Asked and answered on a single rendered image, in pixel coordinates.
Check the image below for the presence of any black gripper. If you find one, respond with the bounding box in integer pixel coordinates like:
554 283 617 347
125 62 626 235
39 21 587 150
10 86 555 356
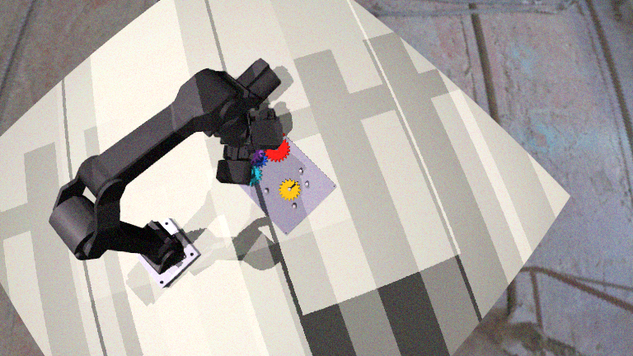
213 111 256 185

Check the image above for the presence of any red gear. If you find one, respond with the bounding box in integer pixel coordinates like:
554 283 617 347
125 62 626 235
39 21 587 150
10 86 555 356
264 139 290 162

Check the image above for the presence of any teal gear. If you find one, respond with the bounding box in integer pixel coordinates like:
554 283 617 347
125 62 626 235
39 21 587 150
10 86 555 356
249 166 262 187

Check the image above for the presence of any dark blue gear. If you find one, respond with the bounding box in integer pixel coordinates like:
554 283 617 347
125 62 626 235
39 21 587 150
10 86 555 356
254 153 268 168

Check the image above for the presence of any purple gear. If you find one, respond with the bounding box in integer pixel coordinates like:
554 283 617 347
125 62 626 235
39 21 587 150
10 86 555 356
250 149 264 166

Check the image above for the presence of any yellow gear with black stripe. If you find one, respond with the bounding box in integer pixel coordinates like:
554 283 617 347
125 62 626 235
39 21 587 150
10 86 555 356
279 179 301 201

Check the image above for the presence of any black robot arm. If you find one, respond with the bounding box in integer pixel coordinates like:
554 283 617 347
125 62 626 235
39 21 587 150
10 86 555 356
49 59 283 275

